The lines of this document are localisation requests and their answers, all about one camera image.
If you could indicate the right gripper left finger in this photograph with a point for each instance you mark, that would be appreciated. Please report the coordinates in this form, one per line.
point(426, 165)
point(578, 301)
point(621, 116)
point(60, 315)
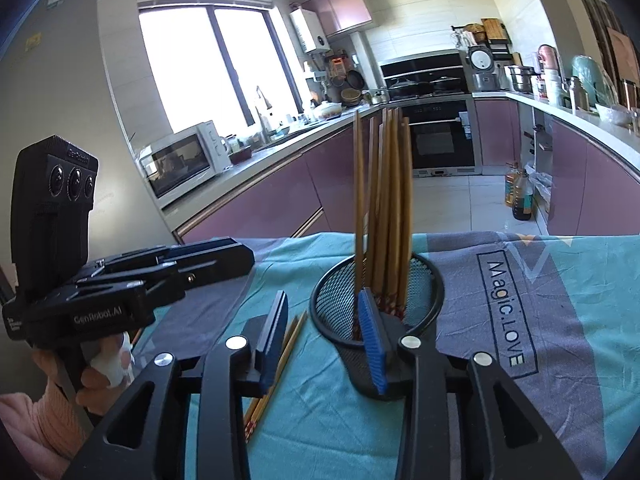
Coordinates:
point(265, 334)

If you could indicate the white rice cooker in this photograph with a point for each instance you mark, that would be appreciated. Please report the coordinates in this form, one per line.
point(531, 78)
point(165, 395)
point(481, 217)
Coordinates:
point(483, 69)

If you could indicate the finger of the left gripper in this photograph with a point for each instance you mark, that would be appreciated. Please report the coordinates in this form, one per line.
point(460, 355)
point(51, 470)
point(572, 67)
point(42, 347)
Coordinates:
point(200, 249)
point(198, 271)

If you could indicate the yellow cooking oil bottle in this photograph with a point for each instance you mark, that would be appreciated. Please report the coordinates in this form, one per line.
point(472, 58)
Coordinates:
point(510, 178)

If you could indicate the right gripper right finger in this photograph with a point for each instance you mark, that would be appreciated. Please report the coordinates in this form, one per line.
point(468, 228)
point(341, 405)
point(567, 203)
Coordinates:
point(380, 333)

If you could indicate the bamboo chopstick lone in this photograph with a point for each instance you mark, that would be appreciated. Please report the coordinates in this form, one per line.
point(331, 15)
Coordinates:
point(359, 203)

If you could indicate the mint green appliance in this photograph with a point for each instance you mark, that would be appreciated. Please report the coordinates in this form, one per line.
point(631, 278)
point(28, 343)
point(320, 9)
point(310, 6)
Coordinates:
point(595, 81)

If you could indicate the pink electric kettle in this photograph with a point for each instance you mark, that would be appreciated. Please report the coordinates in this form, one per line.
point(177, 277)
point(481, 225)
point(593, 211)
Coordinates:
point(548, 58)

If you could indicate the purple wall cabinet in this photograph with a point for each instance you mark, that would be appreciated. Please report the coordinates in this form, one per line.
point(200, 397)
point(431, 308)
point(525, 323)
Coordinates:
point(338, 16)

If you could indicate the black built-in oven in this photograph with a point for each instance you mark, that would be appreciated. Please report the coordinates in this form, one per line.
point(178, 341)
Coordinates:
point(443, 135)

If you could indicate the steel stock pot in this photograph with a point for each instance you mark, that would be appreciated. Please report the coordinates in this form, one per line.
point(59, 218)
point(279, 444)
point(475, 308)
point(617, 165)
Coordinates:
point(520, 78)

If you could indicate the white microwave oven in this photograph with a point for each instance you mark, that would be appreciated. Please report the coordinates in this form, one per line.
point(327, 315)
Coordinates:
point(177, 164)

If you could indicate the white water heater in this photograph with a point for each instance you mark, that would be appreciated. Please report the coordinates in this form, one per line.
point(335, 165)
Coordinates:
point(309, 31)

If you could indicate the black range hood stove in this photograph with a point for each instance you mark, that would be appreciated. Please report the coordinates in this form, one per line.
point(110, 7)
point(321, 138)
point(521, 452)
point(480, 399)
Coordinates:
point(437, 73)

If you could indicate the left hand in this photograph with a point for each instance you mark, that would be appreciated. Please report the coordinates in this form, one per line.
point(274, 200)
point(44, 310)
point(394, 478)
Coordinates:
point(102, 381)

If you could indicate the teal and purple tablecloth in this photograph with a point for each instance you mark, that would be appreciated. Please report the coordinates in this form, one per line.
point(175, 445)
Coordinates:
point(560, 313)

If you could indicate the black mesh pen cup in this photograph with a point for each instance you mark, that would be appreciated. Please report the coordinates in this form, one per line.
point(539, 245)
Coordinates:
point(333, 309)

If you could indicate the pink sleeve left forearm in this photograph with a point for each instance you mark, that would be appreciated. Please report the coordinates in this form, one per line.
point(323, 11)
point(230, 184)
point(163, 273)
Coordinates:
point(46, 432)

